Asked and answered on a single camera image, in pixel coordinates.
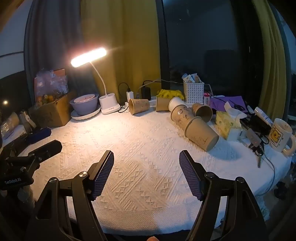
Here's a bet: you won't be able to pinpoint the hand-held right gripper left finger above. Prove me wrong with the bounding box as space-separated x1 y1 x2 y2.
23 150 115 241

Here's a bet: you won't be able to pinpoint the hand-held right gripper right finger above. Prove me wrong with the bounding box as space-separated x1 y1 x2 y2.
179 150 270 241

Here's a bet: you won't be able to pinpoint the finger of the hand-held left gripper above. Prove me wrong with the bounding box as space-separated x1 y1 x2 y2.
16 140 63 173
9 128 52 149

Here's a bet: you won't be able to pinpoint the large brown paper cup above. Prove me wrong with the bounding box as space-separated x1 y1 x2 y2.
184 116 220 152

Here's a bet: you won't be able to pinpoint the brown paper cup with sticker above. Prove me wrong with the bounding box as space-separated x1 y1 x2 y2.
171 105 194 126

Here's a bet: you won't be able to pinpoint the white-lined paper cup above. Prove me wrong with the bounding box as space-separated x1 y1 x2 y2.
168 97 186 111

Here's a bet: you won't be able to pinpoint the grey folded stand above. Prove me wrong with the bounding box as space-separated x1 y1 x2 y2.
18 111 37 133

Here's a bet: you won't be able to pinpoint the brown cardboard box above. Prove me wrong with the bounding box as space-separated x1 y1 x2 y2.
29 90 77 128

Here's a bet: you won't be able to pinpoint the clear plastic container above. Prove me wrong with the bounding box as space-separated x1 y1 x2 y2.
0 112 20 139

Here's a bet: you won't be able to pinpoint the white textured tablecloth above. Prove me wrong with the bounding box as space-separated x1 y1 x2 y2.
20 102 292 237

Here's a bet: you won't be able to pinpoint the clear plastic bag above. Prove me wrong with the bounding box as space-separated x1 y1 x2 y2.
34 68 69 100

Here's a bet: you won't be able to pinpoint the purple bowl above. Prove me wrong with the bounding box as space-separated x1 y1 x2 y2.
70 94 99 115

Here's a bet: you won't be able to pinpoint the white plate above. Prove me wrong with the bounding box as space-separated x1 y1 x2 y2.
70 104 101 120

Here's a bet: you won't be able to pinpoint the yellow tissue box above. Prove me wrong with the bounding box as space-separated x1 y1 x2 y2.
216 111 242 141

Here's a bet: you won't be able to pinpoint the white desk lamp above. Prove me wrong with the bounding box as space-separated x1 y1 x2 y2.
70 47 121 115

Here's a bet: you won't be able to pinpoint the bunch of keys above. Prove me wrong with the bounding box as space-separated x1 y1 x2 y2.
247 130 266 168

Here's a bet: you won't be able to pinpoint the white tissue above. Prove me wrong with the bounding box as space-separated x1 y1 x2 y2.
224 101 248 121

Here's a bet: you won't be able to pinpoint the purple cloth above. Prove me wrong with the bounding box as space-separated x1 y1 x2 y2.
209 95 248 114

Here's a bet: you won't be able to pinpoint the white plastic basket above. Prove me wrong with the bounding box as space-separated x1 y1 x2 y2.
183 80 205 105

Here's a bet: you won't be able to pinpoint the black device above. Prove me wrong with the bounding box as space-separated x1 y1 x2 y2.
239 115 271 139

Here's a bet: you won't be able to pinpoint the yellow cloth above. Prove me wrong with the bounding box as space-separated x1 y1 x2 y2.
157 89 184 100

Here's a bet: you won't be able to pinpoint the black caster wheel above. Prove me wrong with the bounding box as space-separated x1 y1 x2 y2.
273 182 290 200

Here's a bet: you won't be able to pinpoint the white tube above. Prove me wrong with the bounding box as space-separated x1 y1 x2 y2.
254 107 273 127

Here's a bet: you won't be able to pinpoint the small packets in basket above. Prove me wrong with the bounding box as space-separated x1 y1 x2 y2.
182 73 204 83

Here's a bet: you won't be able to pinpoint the white cartoon mug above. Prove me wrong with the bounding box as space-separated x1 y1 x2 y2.
268 118 296 156

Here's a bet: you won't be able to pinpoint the grey curtain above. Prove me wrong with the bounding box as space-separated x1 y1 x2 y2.
24 0 97 98

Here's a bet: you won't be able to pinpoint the yellow curtain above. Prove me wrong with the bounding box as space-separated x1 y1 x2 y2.
80 0 162 99
252 0 295 121

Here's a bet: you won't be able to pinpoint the black cable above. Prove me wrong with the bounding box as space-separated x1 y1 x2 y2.
118 83 132 113

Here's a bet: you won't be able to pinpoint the grey cable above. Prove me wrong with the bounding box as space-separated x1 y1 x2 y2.
254 148 277 195

